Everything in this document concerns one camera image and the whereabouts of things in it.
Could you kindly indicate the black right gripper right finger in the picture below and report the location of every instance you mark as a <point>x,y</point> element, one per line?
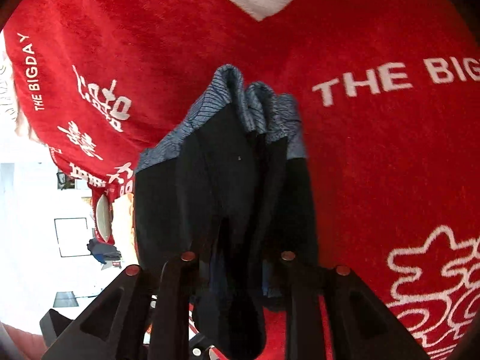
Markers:
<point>333,312</point>

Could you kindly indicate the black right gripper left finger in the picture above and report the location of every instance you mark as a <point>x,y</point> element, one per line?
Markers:
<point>137,316</point>

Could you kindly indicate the black pants grey waistband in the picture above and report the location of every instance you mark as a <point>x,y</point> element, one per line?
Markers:
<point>231,184</point>

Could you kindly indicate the peach folded cloth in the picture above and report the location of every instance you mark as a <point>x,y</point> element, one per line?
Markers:
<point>123,228</point>

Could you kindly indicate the red patterned pillow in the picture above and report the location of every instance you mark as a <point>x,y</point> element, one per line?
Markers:
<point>102,214</point>

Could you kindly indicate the red printed bed blanket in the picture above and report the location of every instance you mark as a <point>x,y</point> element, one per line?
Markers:
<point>388,96</point>

